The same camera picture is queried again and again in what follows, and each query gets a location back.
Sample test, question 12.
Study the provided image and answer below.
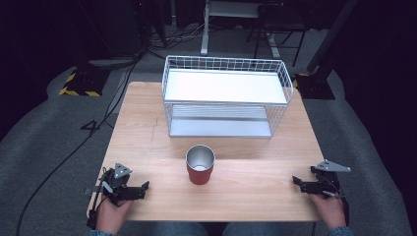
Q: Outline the person's left hand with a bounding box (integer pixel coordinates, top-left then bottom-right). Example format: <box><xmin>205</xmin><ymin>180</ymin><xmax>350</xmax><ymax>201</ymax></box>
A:
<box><xmin>95</xmin><ymin>198</ymin><xmax>135</xmax><ymax>236</ymax></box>

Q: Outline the white desk frame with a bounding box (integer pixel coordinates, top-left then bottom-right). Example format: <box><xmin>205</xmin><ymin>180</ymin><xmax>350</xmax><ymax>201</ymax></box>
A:
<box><xmin>200</xmin><ymin>0</ymin><xmax>282</xmax><ymax>60</ymax></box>

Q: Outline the red metal cup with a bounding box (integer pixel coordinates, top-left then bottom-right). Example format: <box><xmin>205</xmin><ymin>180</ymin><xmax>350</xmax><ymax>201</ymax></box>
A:
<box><xmin>185</xmin><ymin>144</ymin><xmax>216</xmax><ymax>186</ymax></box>

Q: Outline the person's left leg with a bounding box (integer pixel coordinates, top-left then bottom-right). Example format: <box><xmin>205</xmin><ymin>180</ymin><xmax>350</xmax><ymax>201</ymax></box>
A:
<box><xmin>149</xmin><ymin>221</ymin><xmax>209</xmax><ymax>236</ymax></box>

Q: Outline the person's leg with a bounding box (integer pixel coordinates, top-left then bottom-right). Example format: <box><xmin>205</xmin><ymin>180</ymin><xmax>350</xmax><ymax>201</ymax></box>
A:
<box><xmin>221</xmin><ymin>221</ymin><xmax>317</xmax><ymax>236</ymax></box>
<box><xmin>149</xmin><ymin>221</ymin><xmax>209</xmax><ymax>236</ymax></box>

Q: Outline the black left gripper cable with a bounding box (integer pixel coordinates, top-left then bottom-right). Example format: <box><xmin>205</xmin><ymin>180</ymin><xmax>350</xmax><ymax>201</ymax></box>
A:
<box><xmin>86</xmin><ymin>167</ymin><xmax>111</xmax><ymax>230</ymax></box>

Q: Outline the person's right hand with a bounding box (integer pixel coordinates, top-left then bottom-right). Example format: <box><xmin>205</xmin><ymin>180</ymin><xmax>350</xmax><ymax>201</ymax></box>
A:
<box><xmin>309</xmin><ymin>192</ymin><xmax>347</xmax><ymax>231</ymax></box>

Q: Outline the black chair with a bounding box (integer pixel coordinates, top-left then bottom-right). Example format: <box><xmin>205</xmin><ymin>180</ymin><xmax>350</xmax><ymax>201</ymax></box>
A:
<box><xmin>245</xmin><ymin>2</ymin><xmax>309</xmax><ymax>68</ymax></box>

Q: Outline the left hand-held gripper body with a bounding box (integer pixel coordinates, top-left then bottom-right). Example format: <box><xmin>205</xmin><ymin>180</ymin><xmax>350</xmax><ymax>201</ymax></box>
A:
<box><xmin>97</xmin><ymin>162</ymin><xmax>139</xmax><ymax>207</ymax></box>

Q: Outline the dark slanted stand pole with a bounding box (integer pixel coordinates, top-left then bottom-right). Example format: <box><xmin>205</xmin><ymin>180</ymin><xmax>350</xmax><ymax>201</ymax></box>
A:
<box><xmin>305</xmin><ymin>0</ymin><xmax>360</xmax><ymax>75</ymax></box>

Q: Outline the bundle of floor cables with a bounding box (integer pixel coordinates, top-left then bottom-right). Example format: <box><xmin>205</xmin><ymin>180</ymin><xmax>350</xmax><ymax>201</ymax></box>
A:
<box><xmin>141</xmin><ymin>16</ymin><xmax>210</xmax><ymax>62</ymax></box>

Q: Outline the long black floor cable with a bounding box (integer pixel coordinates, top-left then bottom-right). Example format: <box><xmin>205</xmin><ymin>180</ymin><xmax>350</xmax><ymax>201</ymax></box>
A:
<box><xmin>14</xmin><ymin>55</ymin><xmax>142</xmax><ymax>236</ymax></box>

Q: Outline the white wire shelf rack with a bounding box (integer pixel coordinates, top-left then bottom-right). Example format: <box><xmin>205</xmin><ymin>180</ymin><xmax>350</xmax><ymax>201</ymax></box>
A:
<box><xmin>161</xmin><ymin>54</ymin><xmax>294</xmax><ymax>140</ymax></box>

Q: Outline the black yellow striped stand base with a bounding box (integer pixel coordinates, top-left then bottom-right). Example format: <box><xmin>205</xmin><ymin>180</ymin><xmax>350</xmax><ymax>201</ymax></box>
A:
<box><xmin>290</xmin><ymin>72</ymin><xmax>337</xmax><ymax>101</ymax></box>
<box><xmin>58</xmin><ymin>66</ymin><xmax>111</xmax><ymax>98</ymax></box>

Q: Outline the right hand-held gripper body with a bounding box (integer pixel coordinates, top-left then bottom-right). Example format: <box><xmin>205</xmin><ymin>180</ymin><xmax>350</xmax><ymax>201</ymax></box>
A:
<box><xmin>306</xmin><ymin>158</ymin><xmax>352</xmax><ymax>200</ymax></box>

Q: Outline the person's right leg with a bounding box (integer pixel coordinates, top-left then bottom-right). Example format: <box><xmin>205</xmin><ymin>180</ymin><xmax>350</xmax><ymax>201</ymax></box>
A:
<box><xmin>221</xmin><ymin>221</ymin><xmax>317</xmax><ymax>236</ymax></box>

